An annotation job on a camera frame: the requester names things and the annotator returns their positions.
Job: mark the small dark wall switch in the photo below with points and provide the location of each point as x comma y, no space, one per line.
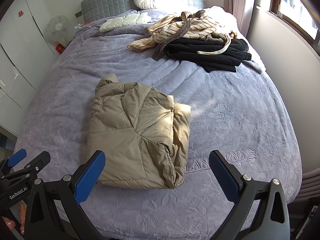
78,14

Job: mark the white floral standing fan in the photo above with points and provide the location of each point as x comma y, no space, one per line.
56,27

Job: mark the red wardrobe sticker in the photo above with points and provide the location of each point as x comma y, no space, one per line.
19,13

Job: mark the bed with lavender cover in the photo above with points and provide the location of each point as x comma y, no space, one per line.
225,110

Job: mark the black folded garment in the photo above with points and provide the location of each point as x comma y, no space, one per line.
215,55

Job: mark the white quilted garment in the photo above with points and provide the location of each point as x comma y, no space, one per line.
125,21

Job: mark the grey padded headboard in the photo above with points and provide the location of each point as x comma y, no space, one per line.
112,2

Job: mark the pale pink curtain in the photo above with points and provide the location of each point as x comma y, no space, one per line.
242,5

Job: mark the white wardrobe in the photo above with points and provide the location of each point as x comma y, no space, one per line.
17,55

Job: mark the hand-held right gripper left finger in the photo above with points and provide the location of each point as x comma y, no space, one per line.
91,177

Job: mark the white fluffy duvet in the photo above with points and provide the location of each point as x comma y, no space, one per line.
222,12

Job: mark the grey slatted chair back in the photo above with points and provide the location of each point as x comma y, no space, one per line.
305,185

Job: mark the small red box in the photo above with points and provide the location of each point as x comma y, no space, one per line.
60,49

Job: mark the white charger plug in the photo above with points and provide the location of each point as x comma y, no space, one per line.
78,26

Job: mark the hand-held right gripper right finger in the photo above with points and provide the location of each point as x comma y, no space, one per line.
225,177

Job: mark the cream striped robe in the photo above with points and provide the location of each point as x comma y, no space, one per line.
180,28

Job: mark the dark printed book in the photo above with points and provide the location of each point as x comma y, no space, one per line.
308,223

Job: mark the beige puffer jacket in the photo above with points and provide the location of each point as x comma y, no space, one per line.
130,135

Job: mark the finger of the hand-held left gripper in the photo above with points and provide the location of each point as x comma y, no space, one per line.
37,162
16,156

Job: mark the wooden framed window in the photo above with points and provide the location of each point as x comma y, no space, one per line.
292,2

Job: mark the person's left hand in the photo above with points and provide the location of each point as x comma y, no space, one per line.
8,222

